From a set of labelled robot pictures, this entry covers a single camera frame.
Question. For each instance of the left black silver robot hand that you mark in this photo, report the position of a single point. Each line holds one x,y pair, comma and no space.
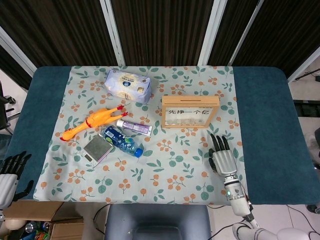
8,180

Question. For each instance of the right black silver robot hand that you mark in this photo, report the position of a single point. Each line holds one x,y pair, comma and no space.
225,162

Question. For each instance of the brown cardboard box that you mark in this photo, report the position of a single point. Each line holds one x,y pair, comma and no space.
32,210

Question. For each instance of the teal table cover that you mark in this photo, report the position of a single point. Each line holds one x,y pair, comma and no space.
270,125

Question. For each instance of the floral fruit print tablecloth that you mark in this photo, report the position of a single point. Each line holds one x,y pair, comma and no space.
160,170

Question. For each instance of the black stand equipment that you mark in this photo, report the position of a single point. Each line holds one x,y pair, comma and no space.
5,100

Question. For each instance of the blue grey chair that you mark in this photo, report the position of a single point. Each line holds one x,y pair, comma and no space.
157,222

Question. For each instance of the silver digital pocket scale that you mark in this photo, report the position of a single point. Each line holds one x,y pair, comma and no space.
98,148

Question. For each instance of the purple white toothpaste tube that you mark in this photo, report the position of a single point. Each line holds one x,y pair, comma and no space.
135,127

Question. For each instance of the blue capped water bottle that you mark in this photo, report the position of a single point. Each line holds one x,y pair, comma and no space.
120,141

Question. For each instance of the yellow rubber chicken toy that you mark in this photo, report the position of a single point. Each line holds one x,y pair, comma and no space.
97,118

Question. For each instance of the pale blue tissue pack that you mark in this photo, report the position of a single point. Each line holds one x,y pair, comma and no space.
127,85

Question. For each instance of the dark folding screen partition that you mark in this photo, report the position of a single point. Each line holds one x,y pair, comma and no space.
162,30

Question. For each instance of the wooden framed box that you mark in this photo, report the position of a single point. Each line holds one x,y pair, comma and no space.
190,101

